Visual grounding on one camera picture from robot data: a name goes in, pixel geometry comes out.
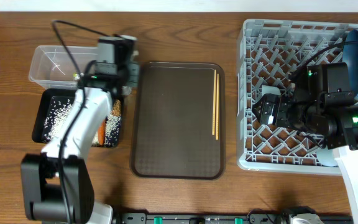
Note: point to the yellow green snack wrapper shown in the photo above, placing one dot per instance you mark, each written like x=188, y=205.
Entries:
x=77, y=76

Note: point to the wooden chopstick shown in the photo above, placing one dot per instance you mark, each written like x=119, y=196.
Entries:
x=217, y=107
x=214, y=104

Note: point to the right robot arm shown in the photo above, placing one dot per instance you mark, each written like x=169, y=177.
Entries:
x=323, y=104

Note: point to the orange carrot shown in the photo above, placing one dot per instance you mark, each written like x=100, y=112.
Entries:
x=101, y=133

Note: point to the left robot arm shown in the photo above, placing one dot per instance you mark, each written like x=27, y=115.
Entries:
x=56, y=183

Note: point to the brown food scrap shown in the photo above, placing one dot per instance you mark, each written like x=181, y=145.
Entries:
x=117, y=107

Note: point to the grey plastic dishwasher rack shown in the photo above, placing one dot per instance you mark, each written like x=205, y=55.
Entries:
x=267, y=52

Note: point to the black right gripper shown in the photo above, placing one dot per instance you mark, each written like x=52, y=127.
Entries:
x=281, y=103

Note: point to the clear plastic bin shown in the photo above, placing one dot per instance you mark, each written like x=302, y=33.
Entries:
x=51, y=66

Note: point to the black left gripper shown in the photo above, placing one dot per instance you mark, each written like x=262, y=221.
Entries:
x=135, y=83

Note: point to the brown serving tray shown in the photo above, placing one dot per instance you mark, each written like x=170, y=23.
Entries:
x=172, y=135

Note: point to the black tray bin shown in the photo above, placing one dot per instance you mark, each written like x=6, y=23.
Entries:
x=43, y=108

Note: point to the light blue rice bowl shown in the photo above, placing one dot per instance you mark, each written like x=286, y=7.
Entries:
x=270, y=90

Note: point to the pile of white rice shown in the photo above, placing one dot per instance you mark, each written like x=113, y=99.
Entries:
x=59, y=109

